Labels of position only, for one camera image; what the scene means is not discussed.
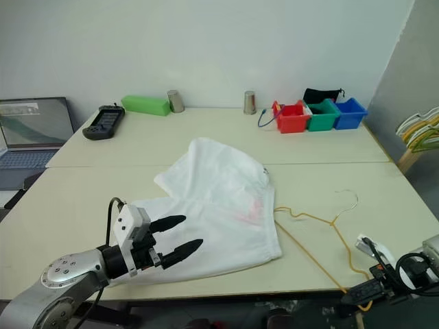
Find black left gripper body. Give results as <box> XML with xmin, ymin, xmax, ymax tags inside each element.
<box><xmin>132</xmin><ymin>231</ymin><xmax>164</xmax><ymax>271</ymax></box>

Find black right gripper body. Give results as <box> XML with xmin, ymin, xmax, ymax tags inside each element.
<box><xmin>369</xmin><ymin>262</ymin><xmax>399</xmax><ymax>302</ymax></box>

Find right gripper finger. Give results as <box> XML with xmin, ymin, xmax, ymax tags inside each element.
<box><xmin>341</xmin><ymin>280</ymin><xmax>382</xmax><ymax>306</ymax></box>

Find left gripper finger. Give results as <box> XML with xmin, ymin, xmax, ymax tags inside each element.
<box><xmin>150</xmin><ymin>215</ymin><xmax>187</xmax><ymax>234</ymax></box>
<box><xmin>161</xmin><ymin>240</ymin><xmax>204</xmax><ymax>270</ymax></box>

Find white shorts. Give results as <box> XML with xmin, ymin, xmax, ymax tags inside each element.
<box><xmin>109</xmin><ymin>136</ymin><xmax>283</xmax><ymax>289</ymax></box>

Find yellow wire hanger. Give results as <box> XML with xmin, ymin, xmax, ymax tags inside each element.
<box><xmin>274</xmin><ymin>189</ymin><xmax>375</xmax><ymax>312</ymax></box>

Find dark rounded shape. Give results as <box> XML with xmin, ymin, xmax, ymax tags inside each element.
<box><xmin>265</xmin><ymin>308</ymin><xmax>296</xmax><ymax>329</ymax></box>

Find black handheld controller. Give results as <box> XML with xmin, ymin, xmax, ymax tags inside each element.
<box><xmin>82</xmin><ymin>102</ymin><xmax>126</xmax><ymax>141</ymax></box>

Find green rectangular box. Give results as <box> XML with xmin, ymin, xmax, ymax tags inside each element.
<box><xmin>121</xmin><ymin>95</ymin><xmax>171</xmax><ymax>117</ymax></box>

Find metal cup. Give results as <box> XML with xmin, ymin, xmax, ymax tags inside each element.
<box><xmin>243</xmin><ymin>90</ymin><xmax>257</xmax><ymax>115</ymax></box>
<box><xmin>167</xmin><ymin>89</ymin><xmax>185</xmax><ymax>114</ymax></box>

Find wooden stand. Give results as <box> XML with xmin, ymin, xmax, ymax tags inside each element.
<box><xmin>396</xmin><ymin>145</ymin><xmax>426</xmax><ymax>175</ymax></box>

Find bundle of coloured hangers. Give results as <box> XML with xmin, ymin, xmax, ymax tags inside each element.
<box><xmin>396</xmin><ymin>106</ymin><xmax>439</xmax><ymax>154</ymax></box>

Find red plastic bin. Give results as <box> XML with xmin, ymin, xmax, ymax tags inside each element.
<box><xmin>272</xmin><ymin>99</ymin><xmax>312</xmax><ymax>134</ymax></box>

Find blue plastic bin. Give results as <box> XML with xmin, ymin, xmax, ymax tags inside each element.
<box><xmin>333</xmin><ymin>97</ymin><xmax>369</xmax><ymax>130</ymax></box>

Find grey laptop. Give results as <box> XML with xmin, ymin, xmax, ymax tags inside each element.
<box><xmin>0</xmin><ymin>97</ymin><xmax>75</xmax><ymax>191</ymax></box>

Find green plastic bin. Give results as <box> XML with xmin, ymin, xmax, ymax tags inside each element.
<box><xmin>302</xmin><ymin>98</ymin><xmax>340</xmax><ymax>132</ymax></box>

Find grey partition panel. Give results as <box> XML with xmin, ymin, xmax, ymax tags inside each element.
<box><xmin>365</xmin><ymin>0</ymin><xmax>439</xmax><ymax>172</ymax></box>

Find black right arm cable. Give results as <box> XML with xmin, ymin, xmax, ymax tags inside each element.
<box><xmin>363</xmin><ymin>239</ymin><xmax>439</xmax><ymax>302</ymax></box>

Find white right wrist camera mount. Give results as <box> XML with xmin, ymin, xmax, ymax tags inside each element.
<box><xmin>355</xmin><ymin>233</ymin><xmax>395</xmax><ymax>267</ymax></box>

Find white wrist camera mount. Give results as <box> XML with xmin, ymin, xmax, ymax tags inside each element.
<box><xmin>115</xmin><ymin>204</ymin><xmax>152</xmax><ymax>279</ymax></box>
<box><xmin>355</xmin><ymin>233</ymin><xmax>395</xmax><ymax>267</ymax></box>

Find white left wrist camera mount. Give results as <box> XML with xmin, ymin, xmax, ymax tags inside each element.
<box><xmin>115</xmin><ymin>204</ymin><xmax>152</xmax><ymax>279</ymax></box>

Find blue cable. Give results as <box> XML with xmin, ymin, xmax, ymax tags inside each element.
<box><xmin>257</xmin><ymin>108</ymin><xmax>279</xmax><ymax>129</ymax></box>

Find black drawstring pouch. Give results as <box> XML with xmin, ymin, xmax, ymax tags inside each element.
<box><xmin>302</xmin><ymin>88</ymin><xmax>345</xmax><ymax>106</ymax></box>

